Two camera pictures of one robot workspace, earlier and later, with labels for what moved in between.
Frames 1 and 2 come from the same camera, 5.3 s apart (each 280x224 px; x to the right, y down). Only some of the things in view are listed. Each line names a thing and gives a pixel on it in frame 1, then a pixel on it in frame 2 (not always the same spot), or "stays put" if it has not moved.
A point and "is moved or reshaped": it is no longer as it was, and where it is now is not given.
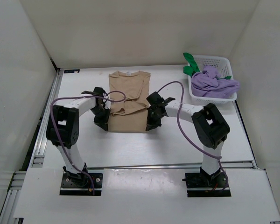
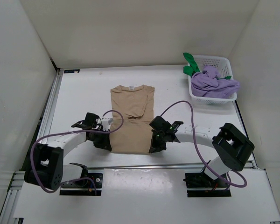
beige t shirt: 128,92 is moved or reshaped
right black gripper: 153,120 -> 157,143
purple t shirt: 207,84 stays put
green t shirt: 193,68 stays put
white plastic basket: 223,67 stays put
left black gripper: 101,120 -> 103,142
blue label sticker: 72,71 stays put
